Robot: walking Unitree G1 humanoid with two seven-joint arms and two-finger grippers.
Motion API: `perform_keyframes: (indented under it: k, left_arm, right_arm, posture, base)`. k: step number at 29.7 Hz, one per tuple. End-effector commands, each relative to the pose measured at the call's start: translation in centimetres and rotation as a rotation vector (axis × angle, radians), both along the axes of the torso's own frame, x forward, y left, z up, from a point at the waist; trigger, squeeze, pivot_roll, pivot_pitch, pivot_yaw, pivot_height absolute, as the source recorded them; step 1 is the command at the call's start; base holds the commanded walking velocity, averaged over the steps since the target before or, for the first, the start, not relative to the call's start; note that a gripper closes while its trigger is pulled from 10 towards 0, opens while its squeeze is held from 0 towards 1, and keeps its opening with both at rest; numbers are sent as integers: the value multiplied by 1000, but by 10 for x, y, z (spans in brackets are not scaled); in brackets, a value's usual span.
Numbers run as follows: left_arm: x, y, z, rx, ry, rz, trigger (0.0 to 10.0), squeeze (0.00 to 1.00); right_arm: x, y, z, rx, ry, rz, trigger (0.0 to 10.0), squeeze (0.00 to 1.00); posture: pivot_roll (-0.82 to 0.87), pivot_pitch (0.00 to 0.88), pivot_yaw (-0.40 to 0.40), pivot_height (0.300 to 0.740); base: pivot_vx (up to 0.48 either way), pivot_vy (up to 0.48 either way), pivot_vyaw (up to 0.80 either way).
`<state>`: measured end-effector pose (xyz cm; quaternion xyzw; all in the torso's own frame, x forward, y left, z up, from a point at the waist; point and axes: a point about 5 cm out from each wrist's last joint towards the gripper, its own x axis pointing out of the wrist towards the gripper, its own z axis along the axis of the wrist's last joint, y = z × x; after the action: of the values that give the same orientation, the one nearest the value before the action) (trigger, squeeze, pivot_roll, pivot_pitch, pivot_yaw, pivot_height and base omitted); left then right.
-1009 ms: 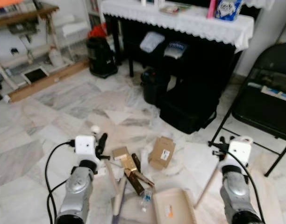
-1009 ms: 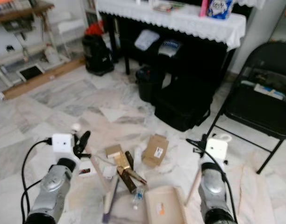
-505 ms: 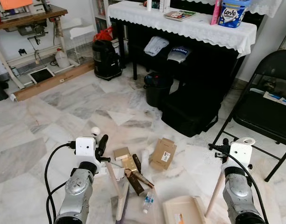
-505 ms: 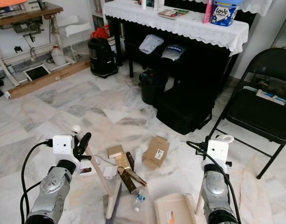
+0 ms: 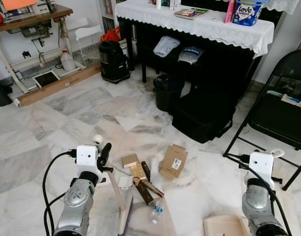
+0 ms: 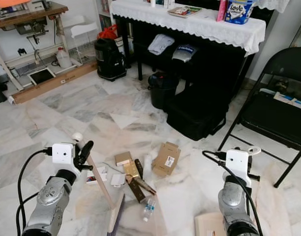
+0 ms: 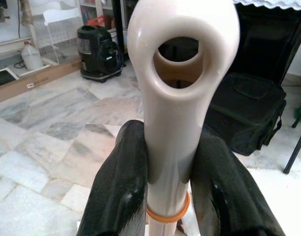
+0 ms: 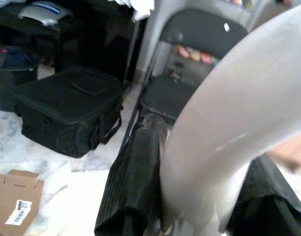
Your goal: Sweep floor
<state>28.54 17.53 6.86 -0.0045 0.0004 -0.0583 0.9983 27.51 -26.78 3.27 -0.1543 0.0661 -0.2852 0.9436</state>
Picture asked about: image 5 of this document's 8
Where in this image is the pink packet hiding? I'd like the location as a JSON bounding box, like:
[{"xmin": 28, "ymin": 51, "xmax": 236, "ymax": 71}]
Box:
[{"xmin": 224, "ymin": 0, "xmax": 238, "ymax": 24}]

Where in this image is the white framed tablet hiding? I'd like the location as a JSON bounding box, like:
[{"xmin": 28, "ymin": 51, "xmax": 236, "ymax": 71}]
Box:
[{"xmin": 32, "ymin": 70, "xmax": 61, "ymax": 89}]

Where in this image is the dark brown long carton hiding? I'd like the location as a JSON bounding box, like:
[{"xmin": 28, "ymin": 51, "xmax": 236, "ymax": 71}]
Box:
[{"xmin": 133, "ymin": 161, "xmax": 155, "ymax": 206}]

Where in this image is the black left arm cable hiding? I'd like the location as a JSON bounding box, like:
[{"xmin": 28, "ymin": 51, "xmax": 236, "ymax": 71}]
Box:
[{"xmin": 42, "ymin": 150, "xmax": 78, "ymax": 236}]

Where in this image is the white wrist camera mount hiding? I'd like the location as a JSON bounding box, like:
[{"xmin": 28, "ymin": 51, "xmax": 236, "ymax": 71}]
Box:
[
  {"xmin": 76, "ymin": 145, "xmax": 98, "ymax": 174},
  {"xmin": 249, "ymin": 151, "xmax": 274, "ymax": 191}
]

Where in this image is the blue white tissue pack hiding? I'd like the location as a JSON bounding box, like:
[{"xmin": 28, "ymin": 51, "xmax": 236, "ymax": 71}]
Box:
[{"xmin": 232, "ymin": 0, "xmax": 267, "ymax": 27}]

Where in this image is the wooden broom with white grip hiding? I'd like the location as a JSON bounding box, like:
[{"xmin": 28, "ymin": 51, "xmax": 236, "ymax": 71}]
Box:
[{"xmin": 93, "ymin": 134, "xmax": 135, "ymax": 236}]

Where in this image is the black folding chair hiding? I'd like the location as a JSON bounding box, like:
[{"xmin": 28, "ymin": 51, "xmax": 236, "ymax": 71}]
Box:
[{"xmin": 223, "ymin": 48, "xmax": 301, "ymax": 191}]

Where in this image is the red plastic bag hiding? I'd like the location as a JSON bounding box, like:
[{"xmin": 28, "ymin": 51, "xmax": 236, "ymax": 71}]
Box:
[{"xmin": 101, "ymin": 27, "xmax": 122, "ymax": 44}]

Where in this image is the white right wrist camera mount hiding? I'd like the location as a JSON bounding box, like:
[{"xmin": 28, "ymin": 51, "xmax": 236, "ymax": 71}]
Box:
[{"xmin": 249, "ymin": 151, "xmax": 274, "ymax": 191}]

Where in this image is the grey printed cloth bag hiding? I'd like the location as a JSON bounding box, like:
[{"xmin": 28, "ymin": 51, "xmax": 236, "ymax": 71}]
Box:
[{"xmin": 178, "ymin": 46, "xmax": 205, "ymax": 65}]

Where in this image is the large black fabric bag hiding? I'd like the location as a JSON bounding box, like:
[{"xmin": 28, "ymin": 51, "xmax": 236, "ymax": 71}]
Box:
[{"xmin": 171, "ymin": 88, "xmax": 242, "ymax": 145}]

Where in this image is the stack of papers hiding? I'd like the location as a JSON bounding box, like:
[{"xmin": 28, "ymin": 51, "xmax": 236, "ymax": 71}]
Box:
[{"xmin": 281, "ymin": 92, "xmax": 301, "ymax": 110}]

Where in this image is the wooden top sewing table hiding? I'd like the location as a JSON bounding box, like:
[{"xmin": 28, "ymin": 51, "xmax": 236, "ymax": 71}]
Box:
[{"xmin": 0, "ymin": 4, "xmax": 90, "ymax": 95}]

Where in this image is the long flat cardboard box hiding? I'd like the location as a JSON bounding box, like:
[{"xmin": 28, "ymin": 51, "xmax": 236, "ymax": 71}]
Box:
[{"xmin": 15, "ymin": 61, "xmax": 102, "ymax": 108}]

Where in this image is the narrow white lace cloth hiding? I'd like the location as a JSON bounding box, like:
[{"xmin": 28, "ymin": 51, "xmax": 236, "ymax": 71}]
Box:
[{"xmin": 266, "ymin": 0, "xmax": 301, "ymax": 14}]

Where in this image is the white bookshelf with books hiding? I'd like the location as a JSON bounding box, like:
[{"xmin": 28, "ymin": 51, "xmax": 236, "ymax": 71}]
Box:
[{"xmin": 96, "ymin": 0, "xmax": 118, "ymax": 35}]

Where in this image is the orange flat object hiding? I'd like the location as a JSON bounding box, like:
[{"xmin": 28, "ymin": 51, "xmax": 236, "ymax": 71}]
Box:
[{"xmin": 1, "ymin": 0, "xmax": 38, "ymax": 12}]

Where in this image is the white wire rack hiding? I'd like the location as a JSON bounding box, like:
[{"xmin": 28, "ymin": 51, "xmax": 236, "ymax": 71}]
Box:
[{"xmin": 66, "ymin": 18, "xmax": 106, "ymax": 68}]

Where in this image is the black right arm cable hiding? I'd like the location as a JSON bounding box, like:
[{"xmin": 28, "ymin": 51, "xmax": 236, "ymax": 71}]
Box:
[{"xmin": 226, "ymin": 153, "xmax": 293, "ymax": 236}]

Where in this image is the black canister vacuum cleaner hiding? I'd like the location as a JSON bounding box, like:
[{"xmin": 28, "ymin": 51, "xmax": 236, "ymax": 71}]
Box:
[{"xmin": 98, "ymin": 40, "xmax": 132, "ymax": 84}]

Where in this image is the small tan carton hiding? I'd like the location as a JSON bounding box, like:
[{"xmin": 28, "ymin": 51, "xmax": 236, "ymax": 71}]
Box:
[{"xmin": 121, "ymin": 154, "xmax": 141, "ymax": 169}]

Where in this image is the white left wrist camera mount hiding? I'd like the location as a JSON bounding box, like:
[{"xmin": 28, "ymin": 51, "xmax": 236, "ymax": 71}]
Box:
[{"xmin": 76, "ymin": 145, "xmax": 98, "ymax": 174}]

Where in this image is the white plastic jug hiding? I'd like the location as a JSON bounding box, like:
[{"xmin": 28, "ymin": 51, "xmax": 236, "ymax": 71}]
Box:
[{"xmin": 60, "ymin": 49, "xmax": 77, "ymax": 71}]

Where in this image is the folded grey cloth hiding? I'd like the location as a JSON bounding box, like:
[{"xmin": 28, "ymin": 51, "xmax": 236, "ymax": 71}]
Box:
[{"xmin": 153, "ymin": 36, "xmax": 181, "ymax": 58}]

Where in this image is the black waste bin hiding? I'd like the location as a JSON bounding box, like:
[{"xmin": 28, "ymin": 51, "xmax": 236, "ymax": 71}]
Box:
[{"xmin": 152, "ymin": 74, "xmax": 185, "ymax": 113}]

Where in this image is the black upright piano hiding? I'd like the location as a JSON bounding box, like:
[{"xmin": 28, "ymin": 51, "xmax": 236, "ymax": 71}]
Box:
[{"xmin": 116, "ymin": 0, "xmax": 284, "ymax": 106}]

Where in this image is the flat picture book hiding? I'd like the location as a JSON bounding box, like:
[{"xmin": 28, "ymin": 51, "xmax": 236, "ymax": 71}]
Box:
[{"xmin": 174, "ymin": 7, "xmax": 210, "ymax": 21}]

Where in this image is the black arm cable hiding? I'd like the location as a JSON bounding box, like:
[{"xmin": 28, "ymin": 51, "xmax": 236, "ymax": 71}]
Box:
[
  {"xmin": 226, "ymin": 153, "xmax": 293, "ymax": 236},
  {"xmin": 42, "ymin": 150, "xmax": 78, "ymax": 236}
]

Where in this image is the clear plastic bottle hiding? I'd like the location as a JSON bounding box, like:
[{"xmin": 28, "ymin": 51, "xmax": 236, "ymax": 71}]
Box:
[{"xmin": 150, "ymin": 198, "xmax": 165, "ymax": 225}]

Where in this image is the black bulky object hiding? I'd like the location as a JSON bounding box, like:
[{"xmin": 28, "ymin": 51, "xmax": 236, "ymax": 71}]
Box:
[{"xmin": 0, "ymin": 74, "xmax": 14, "ymax": 108}]

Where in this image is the gold long carton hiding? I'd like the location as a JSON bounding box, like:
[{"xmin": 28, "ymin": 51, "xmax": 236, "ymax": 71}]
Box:
[{"xmin": 130, "ymin": 164, "xmax": 164, "ymax": 198}]

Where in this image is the white box with colourful window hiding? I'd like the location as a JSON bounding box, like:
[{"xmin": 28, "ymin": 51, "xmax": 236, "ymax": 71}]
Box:
[{"xmin": 98, "ymin": 173, "xmax": 115, "ymax": 188}]

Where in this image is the brown cardboard box with label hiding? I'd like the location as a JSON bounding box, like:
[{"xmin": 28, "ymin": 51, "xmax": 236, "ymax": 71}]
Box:
[{"xmin": 158, "ymin": 144, "xmax": 189, "ymax": 180}]

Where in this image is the small plain white box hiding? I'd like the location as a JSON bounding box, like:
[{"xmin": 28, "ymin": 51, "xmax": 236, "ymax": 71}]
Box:
[{"xmin": 118, "ymin": 176, "xmax": 133, "ymax": 190}]

